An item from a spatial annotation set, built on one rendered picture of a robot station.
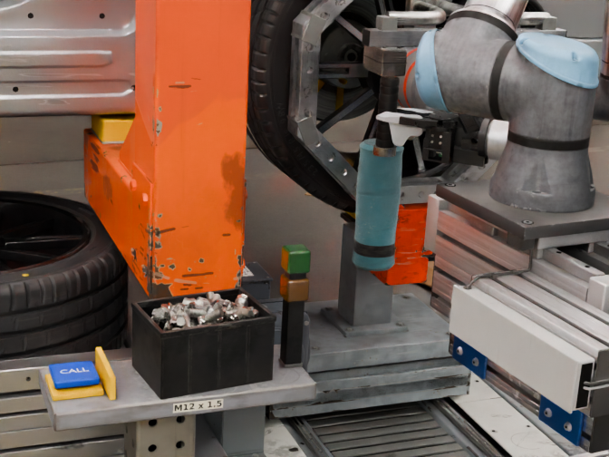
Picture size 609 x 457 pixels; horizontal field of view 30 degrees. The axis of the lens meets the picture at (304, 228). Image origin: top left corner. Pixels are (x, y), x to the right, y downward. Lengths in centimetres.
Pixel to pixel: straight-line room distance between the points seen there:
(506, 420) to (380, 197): 68
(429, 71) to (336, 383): 106
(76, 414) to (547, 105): 84
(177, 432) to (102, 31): 90
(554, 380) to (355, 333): 128
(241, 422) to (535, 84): 108
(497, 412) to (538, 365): 127
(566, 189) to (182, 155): 66
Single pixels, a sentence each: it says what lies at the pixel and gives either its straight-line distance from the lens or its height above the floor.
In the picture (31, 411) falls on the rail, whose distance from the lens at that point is 213.
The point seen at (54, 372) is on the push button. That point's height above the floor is 48.
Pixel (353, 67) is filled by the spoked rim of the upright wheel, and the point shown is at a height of 86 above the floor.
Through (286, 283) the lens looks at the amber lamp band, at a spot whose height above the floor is 60.
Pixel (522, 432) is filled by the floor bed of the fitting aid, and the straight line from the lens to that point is 263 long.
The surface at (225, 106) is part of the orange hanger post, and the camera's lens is 192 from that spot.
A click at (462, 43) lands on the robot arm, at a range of 167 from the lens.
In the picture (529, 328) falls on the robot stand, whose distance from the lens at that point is 146.
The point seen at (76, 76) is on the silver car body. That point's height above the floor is 83.
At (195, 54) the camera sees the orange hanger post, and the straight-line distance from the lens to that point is 189.
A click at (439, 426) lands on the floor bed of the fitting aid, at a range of 265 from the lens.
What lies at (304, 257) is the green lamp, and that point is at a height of 65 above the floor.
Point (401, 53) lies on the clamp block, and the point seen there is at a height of 94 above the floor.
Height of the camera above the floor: 127
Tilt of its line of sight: 18 degrees down
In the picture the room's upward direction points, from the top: 3 degrees clockwise
